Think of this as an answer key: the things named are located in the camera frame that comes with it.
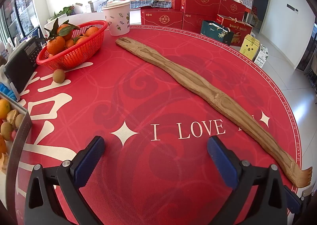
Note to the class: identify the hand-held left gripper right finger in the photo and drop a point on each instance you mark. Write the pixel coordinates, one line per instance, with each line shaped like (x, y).
(220, 160)

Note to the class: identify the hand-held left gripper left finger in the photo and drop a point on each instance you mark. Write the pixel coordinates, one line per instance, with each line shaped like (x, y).
(90, 160)

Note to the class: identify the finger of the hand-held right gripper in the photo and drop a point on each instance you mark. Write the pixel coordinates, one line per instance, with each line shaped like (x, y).
(292, 200)

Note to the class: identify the grey shallow cardboard box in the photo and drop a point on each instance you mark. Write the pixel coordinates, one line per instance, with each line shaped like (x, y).
(22, 135)

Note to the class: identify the wooden back scratcher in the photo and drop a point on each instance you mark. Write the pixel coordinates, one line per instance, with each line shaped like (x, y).
(198, 86)

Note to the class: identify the red printed tablecloth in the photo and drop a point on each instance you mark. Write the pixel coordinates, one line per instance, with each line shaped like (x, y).
(148, 91)

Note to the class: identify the red plastic basket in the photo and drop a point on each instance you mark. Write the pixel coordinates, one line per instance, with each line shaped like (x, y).
(74, 57)

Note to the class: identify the blue rubber gloves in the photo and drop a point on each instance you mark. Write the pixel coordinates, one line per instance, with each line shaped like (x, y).
(6, 91)

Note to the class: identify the small white printed box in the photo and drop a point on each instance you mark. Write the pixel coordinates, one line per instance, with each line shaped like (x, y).
(261, 56)

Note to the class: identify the black portable radio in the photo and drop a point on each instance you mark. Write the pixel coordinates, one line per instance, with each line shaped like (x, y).
(22, 69)

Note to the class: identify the yellow cardboard box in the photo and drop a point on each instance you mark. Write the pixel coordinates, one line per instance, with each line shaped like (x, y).
(250, 47)

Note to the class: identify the pile of leafy tangerines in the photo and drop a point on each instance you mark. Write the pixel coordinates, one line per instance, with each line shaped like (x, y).
(55, 45)

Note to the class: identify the dark green gift bag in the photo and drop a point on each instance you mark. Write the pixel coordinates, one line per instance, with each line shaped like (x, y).
(215, 33)

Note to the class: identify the floral paper cup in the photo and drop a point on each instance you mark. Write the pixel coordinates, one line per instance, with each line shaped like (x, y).
(116, 19)

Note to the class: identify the green potted plant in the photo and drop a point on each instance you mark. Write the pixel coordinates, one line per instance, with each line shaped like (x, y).
(65, 10)

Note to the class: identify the open white carton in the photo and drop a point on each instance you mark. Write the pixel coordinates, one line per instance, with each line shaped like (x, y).
(90, 7)

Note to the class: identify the stack of red gift boxes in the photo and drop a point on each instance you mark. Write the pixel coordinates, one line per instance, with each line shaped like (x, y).
(203, 0)

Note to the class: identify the checkered cloth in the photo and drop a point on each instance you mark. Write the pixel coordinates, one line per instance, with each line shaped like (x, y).
(148, 2)

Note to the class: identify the glass door cabinet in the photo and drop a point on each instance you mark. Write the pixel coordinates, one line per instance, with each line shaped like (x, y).
(17, 4)

